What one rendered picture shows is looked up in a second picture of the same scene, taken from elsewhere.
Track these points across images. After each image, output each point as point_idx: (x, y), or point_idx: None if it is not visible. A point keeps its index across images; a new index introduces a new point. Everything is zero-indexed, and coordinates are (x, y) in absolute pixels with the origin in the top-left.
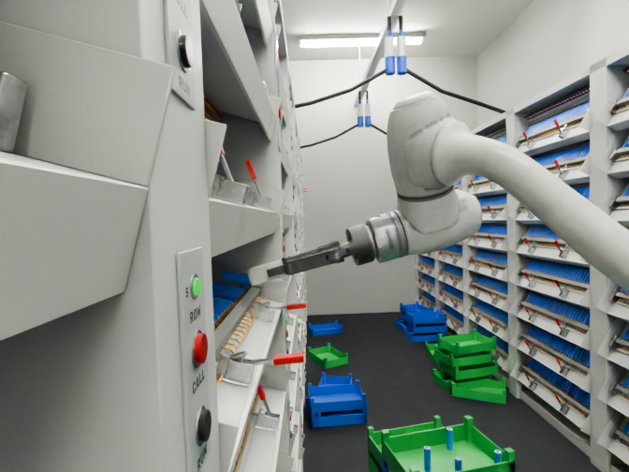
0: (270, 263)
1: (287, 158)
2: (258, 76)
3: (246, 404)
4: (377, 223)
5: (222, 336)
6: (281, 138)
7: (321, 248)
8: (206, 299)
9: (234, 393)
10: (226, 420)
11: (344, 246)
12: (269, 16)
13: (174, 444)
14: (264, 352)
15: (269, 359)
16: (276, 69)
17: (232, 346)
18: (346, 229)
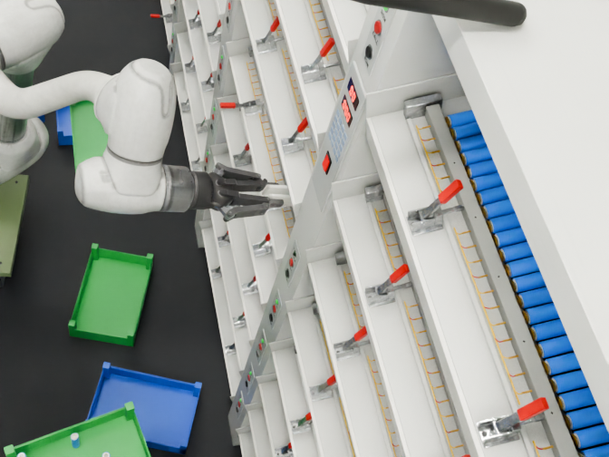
0: (278, 187)
1: (402, 448)
2: (284, 31)
3: (239, 95)
4: (181, 166)
5: (269, 119)
6: (343, 239)
7: (232, 179)
8: (234, 8)
9: (246, 99)
10: (242, 82)
11: (210, 172)
12: (339, 40)
13: (227, 6)
14: (251, 146)
15: (236, 104)
16: (334, 113)
17: (269, 140)
18: (210, 178)
